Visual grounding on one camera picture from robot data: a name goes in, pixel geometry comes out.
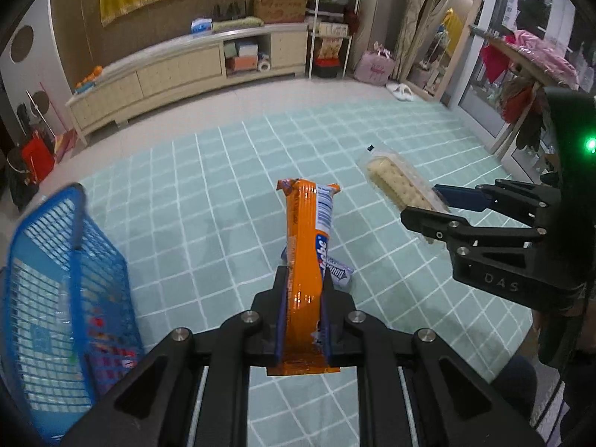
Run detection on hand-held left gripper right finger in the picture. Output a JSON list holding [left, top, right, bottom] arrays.
[[320, 278, 545, 447]]

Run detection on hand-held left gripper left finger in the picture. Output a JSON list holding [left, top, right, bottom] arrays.
[[60, 265, 292, 447]]

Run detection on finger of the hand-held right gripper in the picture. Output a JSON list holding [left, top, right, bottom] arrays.
[[400, 206, 559, 298], [431, 179, 559, 227]]

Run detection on cracker packet green edge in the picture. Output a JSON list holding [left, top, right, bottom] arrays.
[[356, 145, 450, 245]]

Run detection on orange biscuit packet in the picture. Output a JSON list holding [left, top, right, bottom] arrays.
[[266, 178, 343, 377]]

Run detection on blue plastic basket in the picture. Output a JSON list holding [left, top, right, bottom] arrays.
[[0, 183, 145, 445]]

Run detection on small purple grey packet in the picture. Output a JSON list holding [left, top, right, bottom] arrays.
[[280, 246, 357, 292]]

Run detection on standing mirror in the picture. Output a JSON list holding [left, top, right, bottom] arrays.
[[405, 0, 489, 103]]

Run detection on red cloth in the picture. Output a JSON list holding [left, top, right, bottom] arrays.
[[479, 44, 513, 72]]

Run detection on teal checked floor mat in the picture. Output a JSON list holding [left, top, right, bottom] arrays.
[[70, 100, 536, 447]]

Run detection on pink bag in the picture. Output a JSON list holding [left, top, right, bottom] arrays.
[[355, 43, 396, 85]]

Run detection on pink cloth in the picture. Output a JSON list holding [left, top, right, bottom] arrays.
[[507, 28, 596, 89]]

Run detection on colourful snack packet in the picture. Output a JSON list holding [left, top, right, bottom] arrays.
[[88, 307, 140, 373]]

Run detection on patterned curtain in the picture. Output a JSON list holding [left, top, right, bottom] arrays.
[[393, 0, 466, 80]]

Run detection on red yellow gift box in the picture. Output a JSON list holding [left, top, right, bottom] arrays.
[[316, 37, 345, 77]]

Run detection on white metal rack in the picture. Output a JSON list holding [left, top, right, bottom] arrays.
[[305, 0, 364, 80]]

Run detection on cardboard box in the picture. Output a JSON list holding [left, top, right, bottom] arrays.
[[254, 0, 308, 24]]

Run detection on green folded cloth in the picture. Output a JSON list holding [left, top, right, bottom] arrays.
[[212, 16, 264, 32]]

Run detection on cream television cabinet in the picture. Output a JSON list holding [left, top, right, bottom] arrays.
[[65, 22, 310, 147]]

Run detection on red bag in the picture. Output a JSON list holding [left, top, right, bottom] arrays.
[[21, 137, 57, 182]]

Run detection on black bag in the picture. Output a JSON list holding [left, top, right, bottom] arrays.
[[6, 149, 40, 210]]

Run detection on pile of oranges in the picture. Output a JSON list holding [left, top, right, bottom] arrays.
[[74, 66, 103, 91]]

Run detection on brown round wall decoration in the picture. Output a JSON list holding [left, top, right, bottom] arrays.
[[10, 25, 35, 63]]

